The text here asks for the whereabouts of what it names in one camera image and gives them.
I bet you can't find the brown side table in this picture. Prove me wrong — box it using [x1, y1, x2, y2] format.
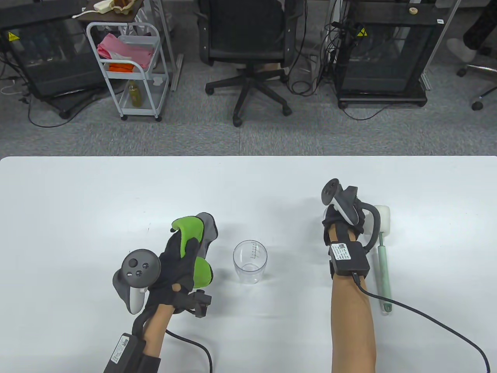
[73, 0, 145, 24]

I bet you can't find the grey right hand controller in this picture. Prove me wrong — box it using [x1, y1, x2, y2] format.
[321, 178, 379, 249]

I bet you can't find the white rolling cart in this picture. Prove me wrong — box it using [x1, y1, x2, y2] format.
[86, 22, 170, 122]

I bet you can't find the white power strip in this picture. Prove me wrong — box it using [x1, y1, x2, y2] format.
[72, 0, 114, 19]

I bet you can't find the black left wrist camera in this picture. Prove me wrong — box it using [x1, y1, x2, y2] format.
[173, 289, 213, 319]

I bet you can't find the black floor cable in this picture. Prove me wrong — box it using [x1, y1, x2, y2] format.
[26, 87, 92, 128]

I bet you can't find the white sponge cup brush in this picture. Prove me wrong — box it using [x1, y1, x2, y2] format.
[367, 205, 393, 316]

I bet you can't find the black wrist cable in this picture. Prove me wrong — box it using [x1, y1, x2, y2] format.
[351, 272, 492, 373]
[166, 329, 214, 373]

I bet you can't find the person's right forearm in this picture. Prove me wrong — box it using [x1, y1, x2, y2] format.
[324, 223, 377, 373]

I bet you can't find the black right wrist sensor box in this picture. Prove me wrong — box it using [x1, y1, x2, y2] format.
[328, 242, 371, 277]

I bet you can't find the black wrist sensor box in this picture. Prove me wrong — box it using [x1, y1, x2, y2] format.
[103, 332, 162, 373]
[328, 242, 371, 277]

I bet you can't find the black left wrist sensor box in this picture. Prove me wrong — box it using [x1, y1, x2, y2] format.
[103, 332, 162, 373]

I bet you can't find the black mesh equipment cabinet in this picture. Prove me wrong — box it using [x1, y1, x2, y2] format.
[335, 0, 435, 109]
[0, 8, 109, 119]

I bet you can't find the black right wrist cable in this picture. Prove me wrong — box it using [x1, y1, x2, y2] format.
[351, 272, 492, 373]

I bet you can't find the grey left hand controller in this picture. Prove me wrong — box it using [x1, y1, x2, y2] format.
[113, 249, 162, 314]

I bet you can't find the person's left forearm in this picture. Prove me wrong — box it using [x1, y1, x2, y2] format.
[142, 305, 173, 358]

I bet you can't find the person's right hand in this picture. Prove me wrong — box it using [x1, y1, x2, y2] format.
[321, 198, 375, 245]

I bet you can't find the green microfiber cloth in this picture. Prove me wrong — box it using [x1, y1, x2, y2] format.
[170, 212, 219, 289]

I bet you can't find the bottle with yellow liquid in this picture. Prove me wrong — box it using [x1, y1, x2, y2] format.
[127, 80, 143, 107]

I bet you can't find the pink folded cloth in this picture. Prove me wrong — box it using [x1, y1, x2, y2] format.
[97, 33, 155, 70]

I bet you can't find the black cable bundle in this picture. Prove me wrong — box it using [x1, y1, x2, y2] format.
[285, 16, 342, 97]

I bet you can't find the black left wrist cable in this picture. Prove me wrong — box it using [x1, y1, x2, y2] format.
[166, 329, 214, 373]

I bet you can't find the aluminium frame post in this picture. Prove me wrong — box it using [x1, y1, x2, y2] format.
[421, 0, 462, 92]
[153, 0, 184, 92]

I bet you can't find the person's left hand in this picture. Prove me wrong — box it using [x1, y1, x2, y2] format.
[146, 233, 200, 308]

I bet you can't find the clear plastic shaker cup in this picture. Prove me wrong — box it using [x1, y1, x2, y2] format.
[233, 240, 268, 284]

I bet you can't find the black office chair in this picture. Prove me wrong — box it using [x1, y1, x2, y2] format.
[456, 64, 497, 111]
[196, 0, 307, 127]

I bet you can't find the grey hand controller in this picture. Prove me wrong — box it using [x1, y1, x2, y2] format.
[321, 178, 379, 249]
[113, 249, 162, 314]

